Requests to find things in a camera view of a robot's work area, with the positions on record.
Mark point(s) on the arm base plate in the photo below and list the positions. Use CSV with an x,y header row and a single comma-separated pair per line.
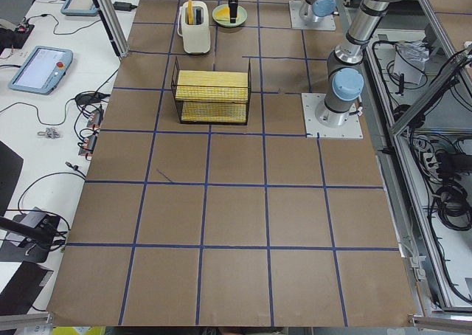
x,y
326,24
322,123

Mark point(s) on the bread slice on plate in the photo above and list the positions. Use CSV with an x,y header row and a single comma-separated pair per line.
x,y
221,13

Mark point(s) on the teach pendant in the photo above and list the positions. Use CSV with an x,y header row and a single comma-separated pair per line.
x,y
79,8
42,71

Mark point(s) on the bread slice in toaster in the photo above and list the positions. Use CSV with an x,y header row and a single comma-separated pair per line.
x,y
190,16

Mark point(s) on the black power adapter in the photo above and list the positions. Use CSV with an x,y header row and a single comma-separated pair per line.
x,y
124,6

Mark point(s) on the far teach pendant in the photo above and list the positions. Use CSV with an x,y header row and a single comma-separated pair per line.
x,y
79,8

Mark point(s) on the near teach pendant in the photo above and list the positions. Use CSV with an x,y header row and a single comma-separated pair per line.
x,y
42,71

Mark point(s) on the wooden shelf block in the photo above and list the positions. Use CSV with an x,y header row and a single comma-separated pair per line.
x,y
211,95

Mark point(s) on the aluminium frame post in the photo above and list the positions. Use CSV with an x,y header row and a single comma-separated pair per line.
x,y
112,26

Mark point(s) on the white toaster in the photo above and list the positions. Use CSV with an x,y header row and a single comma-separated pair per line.
x,y
196,38

